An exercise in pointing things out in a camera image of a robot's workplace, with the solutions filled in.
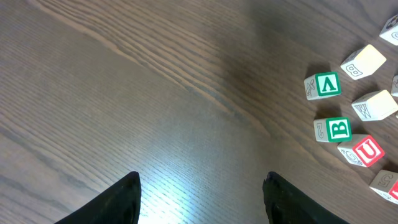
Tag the green V block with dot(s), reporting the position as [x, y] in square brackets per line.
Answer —
[322, 85]

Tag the yellow block left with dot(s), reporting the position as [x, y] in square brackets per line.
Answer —
[363, 62]

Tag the green P block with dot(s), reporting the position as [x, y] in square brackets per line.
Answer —
[390, 31]

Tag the yellow W block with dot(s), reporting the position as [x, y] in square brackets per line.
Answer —
[375, 106]

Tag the red U block left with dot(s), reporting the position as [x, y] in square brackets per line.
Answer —
[363, 150]

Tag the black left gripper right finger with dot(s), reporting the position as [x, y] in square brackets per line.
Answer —
[286, 204]

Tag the green B block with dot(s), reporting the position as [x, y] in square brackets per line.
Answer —
[337, 129]

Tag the red 3 block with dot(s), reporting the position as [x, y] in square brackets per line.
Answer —
[385, 184]

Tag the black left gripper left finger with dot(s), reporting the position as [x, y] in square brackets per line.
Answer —
[120, 203]

